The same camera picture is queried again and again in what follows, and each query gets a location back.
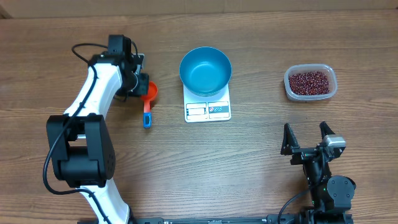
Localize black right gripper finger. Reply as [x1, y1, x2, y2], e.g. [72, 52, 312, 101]
[319, 121, 335, 139]
[280, 123, 300, 156]

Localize orange scoop with blue handle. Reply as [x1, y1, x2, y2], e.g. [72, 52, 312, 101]
[141, 81, 158, 129]

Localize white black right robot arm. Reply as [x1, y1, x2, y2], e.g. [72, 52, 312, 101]
[277, 121, 356, 223]

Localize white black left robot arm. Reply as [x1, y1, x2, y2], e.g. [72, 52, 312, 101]
[42, 35, 149, 223]

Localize white digital kitchen scale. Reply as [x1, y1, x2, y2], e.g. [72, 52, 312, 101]
[183, 85, 231, 123]

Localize blue bowl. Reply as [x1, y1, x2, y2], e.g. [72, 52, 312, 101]
[179, 46, 233, 96]

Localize red beans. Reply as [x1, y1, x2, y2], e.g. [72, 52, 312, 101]
[289, 71, 330, 95]

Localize clear plastic container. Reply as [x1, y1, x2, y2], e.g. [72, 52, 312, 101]
[284, 63, 338, 101]

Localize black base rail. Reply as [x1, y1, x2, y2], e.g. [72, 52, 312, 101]
[77, 214, 354, 224]

